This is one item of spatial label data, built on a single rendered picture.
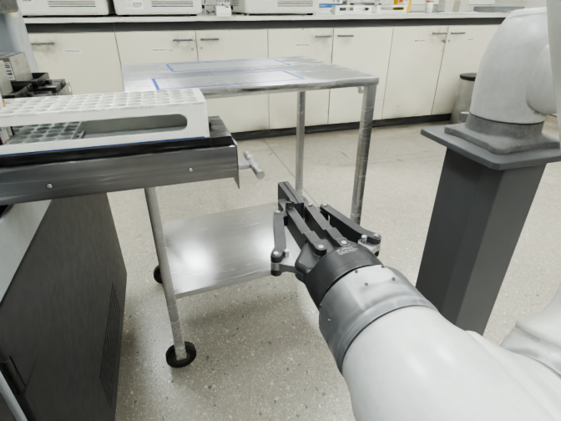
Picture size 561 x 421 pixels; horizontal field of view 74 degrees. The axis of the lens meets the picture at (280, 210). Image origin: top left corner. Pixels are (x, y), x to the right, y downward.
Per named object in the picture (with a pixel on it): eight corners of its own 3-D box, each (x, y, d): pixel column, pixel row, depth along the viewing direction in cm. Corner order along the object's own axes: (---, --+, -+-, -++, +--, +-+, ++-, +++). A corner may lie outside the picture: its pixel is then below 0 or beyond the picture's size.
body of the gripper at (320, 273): (407, 258, 33) (358, 210, 41) (318, 276, 31) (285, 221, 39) (395, 321, 37) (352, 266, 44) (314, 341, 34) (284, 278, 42)
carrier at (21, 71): (23, 78, 90) (15, 52, 87) (33, 78, 91) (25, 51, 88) (7, 88, 81) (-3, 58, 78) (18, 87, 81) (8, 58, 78)
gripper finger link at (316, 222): (338, 246, 38) (351, 245, 38) (303, 198, 47) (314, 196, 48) (336, 276, 40) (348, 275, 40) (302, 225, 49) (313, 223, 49)
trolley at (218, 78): (169, 374, 113) (107, 97, 73) (154, 281, 150) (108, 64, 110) (359, 315, 134) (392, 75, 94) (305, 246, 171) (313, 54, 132)
